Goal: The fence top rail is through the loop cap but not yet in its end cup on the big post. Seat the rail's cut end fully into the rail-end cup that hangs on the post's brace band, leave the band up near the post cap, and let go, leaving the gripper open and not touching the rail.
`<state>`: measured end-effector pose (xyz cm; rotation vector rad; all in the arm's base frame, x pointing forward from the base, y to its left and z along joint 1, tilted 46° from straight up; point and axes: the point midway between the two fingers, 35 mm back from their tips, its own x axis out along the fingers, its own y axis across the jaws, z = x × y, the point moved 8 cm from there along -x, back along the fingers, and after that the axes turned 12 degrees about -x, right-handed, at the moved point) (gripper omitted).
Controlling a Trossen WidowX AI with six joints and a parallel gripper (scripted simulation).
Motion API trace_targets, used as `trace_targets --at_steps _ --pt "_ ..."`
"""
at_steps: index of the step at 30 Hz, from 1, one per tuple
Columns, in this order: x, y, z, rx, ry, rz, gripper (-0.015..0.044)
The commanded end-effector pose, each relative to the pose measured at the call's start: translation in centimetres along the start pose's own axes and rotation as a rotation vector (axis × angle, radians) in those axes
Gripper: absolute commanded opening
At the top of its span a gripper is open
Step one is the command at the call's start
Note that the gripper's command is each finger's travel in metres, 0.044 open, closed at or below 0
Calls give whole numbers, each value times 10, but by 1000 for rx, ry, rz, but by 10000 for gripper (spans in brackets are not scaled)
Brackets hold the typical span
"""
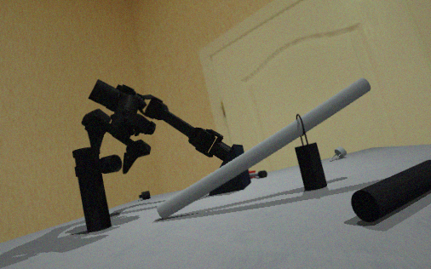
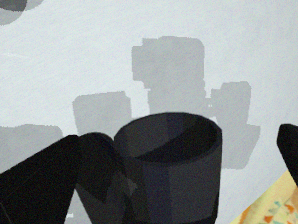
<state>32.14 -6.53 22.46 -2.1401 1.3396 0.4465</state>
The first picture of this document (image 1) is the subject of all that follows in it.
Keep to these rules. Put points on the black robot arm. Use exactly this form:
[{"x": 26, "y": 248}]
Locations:
[{"x": 124, "y": 96}]

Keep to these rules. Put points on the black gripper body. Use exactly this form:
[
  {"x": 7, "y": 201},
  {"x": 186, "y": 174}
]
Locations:
[{"x": 116, "y": 129}]

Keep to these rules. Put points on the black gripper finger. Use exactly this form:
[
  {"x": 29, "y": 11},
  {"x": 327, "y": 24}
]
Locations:
[
  {"x": 130, "y": 157},
  {"x": 96, "y": 133}
]

